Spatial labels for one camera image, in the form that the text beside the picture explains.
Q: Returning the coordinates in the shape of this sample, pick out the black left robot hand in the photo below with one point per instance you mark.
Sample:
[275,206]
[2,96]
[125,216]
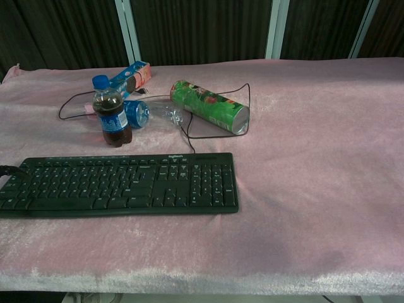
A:
[11,169]

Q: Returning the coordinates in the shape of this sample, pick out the black Logitech keyboard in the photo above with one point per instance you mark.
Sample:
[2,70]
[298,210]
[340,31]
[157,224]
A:
[142,192]

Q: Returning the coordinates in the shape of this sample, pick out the cola bottle with blue cap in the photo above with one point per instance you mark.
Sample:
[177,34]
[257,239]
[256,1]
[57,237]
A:
[112,121]

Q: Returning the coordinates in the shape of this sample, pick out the empty clear plastic water bottle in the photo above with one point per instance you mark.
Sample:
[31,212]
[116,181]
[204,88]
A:
[139,113]

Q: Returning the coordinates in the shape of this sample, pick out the blue and pink cookie box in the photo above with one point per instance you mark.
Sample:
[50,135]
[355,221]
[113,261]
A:
[135,75]

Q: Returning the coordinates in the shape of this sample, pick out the green chips can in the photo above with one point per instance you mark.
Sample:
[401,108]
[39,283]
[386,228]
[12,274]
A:
[205,104]

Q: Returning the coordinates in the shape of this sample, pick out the dark ribbed curtain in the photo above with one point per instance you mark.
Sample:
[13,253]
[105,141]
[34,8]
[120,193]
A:
[205,28]

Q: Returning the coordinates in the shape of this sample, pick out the pink plush table cloth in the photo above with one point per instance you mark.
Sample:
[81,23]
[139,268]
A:
[300,189]

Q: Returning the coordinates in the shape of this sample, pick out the white frame post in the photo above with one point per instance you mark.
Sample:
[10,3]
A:
[363,31]
[276,28]
[129,31]

